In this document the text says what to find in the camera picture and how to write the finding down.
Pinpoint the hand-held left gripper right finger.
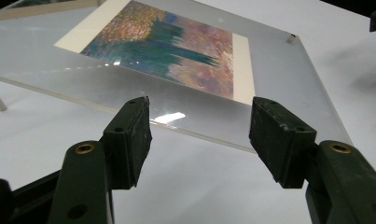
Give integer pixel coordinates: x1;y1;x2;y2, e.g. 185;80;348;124
248;96;318;189

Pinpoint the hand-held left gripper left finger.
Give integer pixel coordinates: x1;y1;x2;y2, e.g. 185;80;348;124
100;95;153;190

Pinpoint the clear acrylic picture frame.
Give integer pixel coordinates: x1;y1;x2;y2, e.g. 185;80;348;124
0;0;354;154

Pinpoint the white table cover sheet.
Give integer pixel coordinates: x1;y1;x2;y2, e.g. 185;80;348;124
0;0;376;224

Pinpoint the wooden table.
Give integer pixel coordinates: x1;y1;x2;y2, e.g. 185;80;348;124
0;0;107;23

